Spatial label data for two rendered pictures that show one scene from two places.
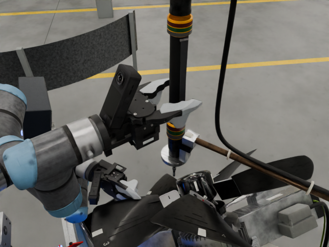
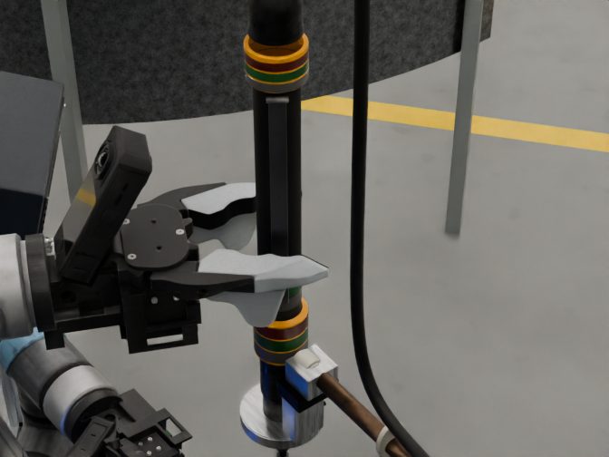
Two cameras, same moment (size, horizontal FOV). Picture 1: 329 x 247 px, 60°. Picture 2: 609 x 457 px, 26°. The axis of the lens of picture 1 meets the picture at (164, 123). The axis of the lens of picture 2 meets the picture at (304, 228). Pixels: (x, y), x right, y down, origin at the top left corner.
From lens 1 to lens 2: 46 cm
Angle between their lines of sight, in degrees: 16
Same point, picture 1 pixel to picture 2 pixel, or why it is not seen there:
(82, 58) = not seen: hidden behind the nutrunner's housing
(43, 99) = (34, 158)
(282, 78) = not seen: outside the picture
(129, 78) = (116, 165)
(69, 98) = (195, 166)
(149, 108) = (175, 250)
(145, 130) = (156, 306)
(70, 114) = not seen: hidden behind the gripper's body
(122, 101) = (95, 216)
